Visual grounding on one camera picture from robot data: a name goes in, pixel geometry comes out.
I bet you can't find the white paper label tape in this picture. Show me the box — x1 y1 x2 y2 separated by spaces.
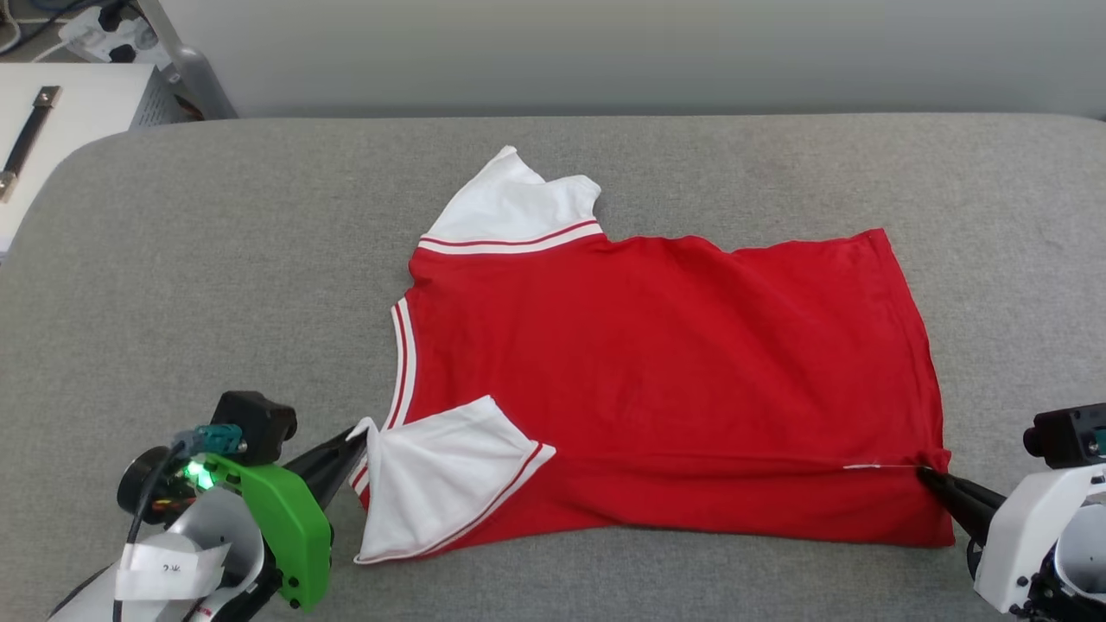
114 543 232 603

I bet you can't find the black cabinet handle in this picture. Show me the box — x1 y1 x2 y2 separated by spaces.
0 85 64 202

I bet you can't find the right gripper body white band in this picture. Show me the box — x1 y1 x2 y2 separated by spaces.
966 462 1106 616

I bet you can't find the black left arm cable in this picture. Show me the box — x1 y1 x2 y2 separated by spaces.
111 439 189 622

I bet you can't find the teal left camera connector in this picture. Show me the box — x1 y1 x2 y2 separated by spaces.
171 422 246 459

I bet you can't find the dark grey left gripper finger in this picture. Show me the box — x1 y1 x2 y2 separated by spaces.
285 427 369 481
302 442 367 512

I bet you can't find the grey metal frame leg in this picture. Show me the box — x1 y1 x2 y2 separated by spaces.
137 0 240 122

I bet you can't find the red and white shirt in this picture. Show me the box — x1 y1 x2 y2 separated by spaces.
348 144 957 566

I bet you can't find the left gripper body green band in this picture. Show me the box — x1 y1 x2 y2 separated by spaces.
116 445 334 612

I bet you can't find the white power strip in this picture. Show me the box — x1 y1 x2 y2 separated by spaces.
57 7 175 72

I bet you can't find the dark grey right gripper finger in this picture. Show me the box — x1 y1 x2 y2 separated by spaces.
931 486 996 547
916 466 1008 521

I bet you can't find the white metal cabinet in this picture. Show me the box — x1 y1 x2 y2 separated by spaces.
0 62 188 257

